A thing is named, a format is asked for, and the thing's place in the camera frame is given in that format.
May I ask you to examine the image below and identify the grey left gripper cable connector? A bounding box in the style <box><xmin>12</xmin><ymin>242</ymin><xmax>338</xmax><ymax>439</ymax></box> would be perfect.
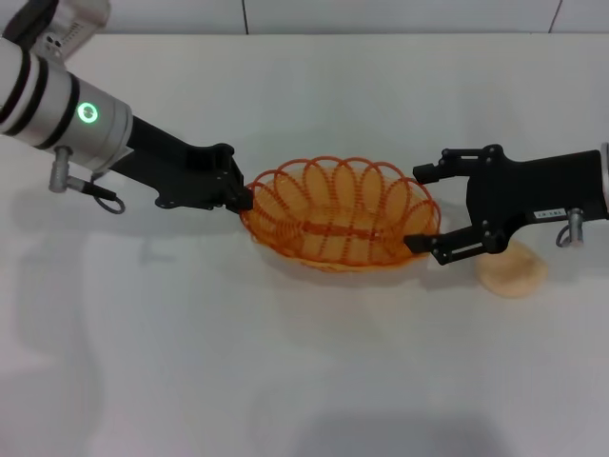
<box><xmin>49</xmin><ymin>146</ymin><xmax>128</xmax><ymax>215</ymax></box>

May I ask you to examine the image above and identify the orange wire basket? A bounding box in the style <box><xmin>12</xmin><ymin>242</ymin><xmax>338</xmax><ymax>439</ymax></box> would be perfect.
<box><xmin>239</xmin><ymin>155</ymin><xmax>443</xmax><ymax>275</ymax></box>

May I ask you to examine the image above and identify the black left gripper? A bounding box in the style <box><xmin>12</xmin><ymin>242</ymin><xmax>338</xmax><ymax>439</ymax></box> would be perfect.
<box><xmin>108</xmin><ymin>115</ymin><xmax>254</xmax><ymax>214</ymax></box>

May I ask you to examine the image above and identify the grey right gripper cable connector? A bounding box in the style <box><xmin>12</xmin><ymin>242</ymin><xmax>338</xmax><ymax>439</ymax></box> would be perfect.
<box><xmin>554</xmin><ymin>208</ymin><xmax>586</xmax><ymax>248</ymax></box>

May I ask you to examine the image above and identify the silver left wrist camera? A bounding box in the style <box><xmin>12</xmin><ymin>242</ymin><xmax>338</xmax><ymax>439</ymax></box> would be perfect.
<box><xmin>2</xmin><ymin>0</ymin><xmax>113</xmax><ymax>62</ymax></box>

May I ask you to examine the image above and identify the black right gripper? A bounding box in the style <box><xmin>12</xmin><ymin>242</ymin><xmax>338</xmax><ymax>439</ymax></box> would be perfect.
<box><xmin>403</xmin><ymin>144</ymin><xmax>609</xmax><ymax>267</ymax></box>

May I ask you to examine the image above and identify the grey gripper cable connector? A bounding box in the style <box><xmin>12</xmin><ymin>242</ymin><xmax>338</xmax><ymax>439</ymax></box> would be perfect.
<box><xmin>554</xmin><ymin>208</ymin><xmax>586</xmax><ymax>248</ymax></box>
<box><xmin>49</xmin><ymin>146</ymin><xmax>128</xmax><ymax>215</ymax></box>

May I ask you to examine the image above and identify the round beige bread bun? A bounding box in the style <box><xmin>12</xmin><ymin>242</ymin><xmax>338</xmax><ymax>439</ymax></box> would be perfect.
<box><xmin>475</xmin><ymin>239</ymin><xmax>549</xmax><ymax>300</ymax></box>

